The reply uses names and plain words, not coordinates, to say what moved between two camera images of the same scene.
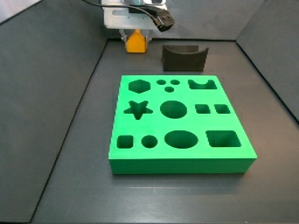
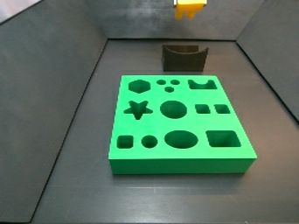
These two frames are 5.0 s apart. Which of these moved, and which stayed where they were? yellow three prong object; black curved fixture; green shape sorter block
Moved: yellow three prong object
Stayed: green shape sorter block; black curved fixture
